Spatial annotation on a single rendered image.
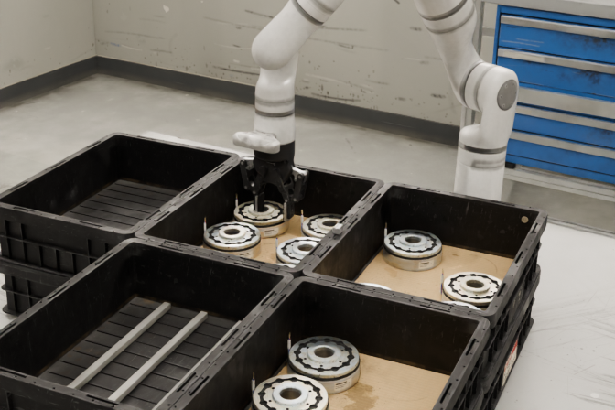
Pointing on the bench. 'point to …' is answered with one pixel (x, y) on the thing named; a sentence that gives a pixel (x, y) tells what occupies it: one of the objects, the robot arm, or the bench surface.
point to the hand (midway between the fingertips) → (273, 209)
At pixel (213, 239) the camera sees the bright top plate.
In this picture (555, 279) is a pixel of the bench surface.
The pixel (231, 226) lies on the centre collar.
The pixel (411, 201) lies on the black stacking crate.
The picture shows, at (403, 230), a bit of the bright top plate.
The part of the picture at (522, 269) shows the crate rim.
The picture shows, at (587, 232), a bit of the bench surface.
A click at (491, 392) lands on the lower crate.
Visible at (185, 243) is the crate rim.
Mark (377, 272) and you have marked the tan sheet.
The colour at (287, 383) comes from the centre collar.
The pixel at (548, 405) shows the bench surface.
